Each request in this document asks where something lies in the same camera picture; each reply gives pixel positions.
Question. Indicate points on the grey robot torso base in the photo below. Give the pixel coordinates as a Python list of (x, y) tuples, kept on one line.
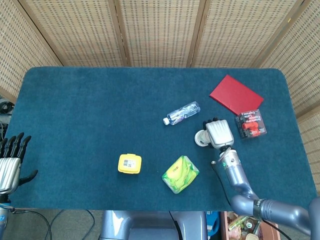
[(150, 227)]

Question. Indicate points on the white paper cup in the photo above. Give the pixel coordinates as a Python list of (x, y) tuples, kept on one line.
[(200, 138)]

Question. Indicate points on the clear plastic water bottle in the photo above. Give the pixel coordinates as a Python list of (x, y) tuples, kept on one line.
[(182, 113)]

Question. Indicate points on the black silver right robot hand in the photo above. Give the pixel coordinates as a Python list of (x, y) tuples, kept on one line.
[(220, 133)]

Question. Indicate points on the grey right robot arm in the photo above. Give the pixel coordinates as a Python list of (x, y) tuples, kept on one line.
[(237, 180)]

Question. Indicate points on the flat red box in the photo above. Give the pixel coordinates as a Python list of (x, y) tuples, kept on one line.
[(236, 95)]

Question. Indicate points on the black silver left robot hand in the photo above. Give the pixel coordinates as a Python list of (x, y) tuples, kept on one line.
[(8, 172)]

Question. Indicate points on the yellow lidded green tub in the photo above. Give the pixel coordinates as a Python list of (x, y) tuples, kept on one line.
[(129, 163)]

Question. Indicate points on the black red coffee capsule box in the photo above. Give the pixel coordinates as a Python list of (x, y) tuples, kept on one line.
[(251, 125)]

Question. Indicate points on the green yellow tissue pack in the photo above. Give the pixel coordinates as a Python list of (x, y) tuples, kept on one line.
[(180, 175)]

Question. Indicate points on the dark teal table mat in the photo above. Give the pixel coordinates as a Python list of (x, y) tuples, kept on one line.
[(100, 112)]

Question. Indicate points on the blue plastic object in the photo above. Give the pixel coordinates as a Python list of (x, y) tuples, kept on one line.
[(212, 222)]

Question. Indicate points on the woven rattan folding screen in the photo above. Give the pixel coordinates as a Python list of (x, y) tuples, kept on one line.
[(160, 32)]

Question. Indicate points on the wooden crate of props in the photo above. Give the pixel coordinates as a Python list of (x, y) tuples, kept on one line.
[(240, 225)]

